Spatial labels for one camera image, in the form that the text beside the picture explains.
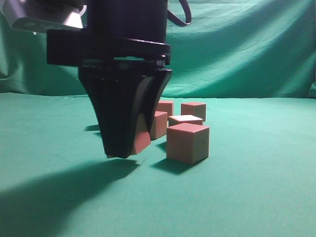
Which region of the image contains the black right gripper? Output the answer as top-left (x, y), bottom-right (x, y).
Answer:
top-left (47, 0), bottom-right (172, 158)

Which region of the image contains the pink cube placed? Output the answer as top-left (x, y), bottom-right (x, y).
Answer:
top-left (181, 102), bottom-right (206, 121)
top-left (156, 100), bottom-right (174, 116)

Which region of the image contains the pink cube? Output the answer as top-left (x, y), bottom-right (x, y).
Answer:
top-left (168, 115), bottom-right (203, 126)
top-left (150, 111), bottom-right (167, 140)
top-left (107, 114), bottom-right (152, 159)

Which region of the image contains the pink cube column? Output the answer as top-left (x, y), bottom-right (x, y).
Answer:
top-left (166, 123), bottom-right (210, 164)

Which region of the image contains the green cloth backdrop and cover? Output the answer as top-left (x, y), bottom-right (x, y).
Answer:
top-left (0, 0), bottom-right (316, 237)

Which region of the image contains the black cable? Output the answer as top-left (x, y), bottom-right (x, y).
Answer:
top-left (167, 0), bottom-right (192, 27)

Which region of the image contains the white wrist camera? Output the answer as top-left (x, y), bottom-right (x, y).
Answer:
top-left (0, 0), bottom-right (87, 33)

